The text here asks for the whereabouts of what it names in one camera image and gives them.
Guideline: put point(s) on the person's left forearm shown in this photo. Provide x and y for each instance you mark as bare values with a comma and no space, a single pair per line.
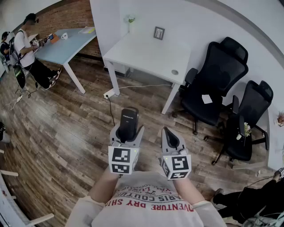
103,188

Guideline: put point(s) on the orange box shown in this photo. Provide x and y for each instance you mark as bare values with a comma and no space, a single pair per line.
54,38

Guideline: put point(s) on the person's right forearm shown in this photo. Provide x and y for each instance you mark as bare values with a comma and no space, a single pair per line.
188,190

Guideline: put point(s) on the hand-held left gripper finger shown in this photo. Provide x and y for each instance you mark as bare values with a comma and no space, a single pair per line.
114,134
139,136

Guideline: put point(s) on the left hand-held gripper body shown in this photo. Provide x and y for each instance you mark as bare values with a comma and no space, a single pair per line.
121,158

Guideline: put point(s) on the white paper sheet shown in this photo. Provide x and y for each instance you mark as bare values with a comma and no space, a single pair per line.
206,99

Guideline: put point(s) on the white vase with green plant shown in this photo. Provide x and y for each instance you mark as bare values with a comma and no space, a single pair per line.
130,22

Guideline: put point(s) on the person's white printed shirt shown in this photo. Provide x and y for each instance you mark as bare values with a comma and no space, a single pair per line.
144,210

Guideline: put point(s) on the small black office chair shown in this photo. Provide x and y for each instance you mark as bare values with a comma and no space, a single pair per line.
250,110

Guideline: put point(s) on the dried flower bunch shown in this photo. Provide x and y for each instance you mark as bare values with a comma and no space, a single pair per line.
281,118

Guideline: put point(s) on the white power strip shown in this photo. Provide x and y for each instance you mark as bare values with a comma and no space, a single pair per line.
19,98
109,94

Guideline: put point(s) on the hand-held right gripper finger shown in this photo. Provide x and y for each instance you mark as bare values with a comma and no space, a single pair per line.
164,139
177,138

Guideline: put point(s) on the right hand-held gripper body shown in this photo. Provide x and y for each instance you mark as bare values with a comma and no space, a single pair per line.
177,165

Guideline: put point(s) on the white mug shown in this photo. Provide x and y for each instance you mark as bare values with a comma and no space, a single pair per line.
64,36

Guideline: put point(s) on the white desk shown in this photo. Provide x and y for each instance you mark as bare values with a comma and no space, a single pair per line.
146,53

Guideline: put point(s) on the black picture frame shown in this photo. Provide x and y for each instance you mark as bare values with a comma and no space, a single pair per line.
159,33

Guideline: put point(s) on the stack of papers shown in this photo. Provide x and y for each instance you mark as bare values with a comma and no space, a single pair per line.
87,30

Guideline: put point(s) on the white flower bouquet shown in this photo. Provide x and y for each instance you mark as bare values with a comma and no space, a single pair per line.
245,129

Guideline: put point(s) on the large black office chair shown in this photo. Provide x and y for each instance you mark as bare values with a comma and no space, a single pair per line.
210,84

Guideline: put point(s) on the white wooden rack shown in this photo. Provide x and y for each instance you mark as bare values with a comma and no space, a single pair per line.
9,206

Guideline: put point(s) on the black and green bag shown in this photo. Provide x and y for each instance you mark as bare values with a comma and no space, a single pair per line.
19,76

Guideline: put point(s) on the light blue table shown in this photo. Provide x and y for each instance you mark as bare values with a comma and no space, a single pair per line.
64,47

